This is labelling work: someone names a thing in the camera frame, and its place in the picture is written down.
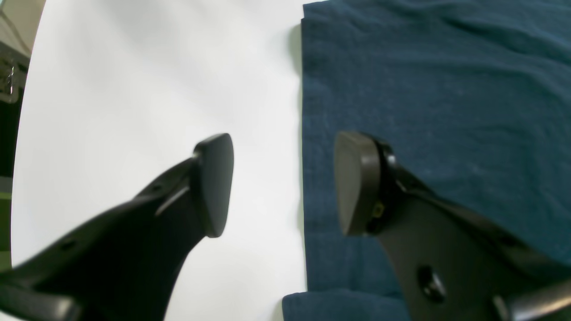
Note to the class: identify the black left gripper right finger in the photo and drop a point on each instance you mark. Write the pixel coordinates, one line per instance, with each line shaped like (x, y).
(451, 263)

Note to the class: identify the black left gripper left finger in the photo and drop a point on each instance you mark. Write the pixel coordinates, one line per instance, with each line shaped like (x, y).
(122, 265)

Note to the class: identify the dark navy blue T-shirt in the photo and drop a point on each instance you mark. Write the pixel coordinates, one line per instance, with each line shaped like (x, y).
(474, 98)

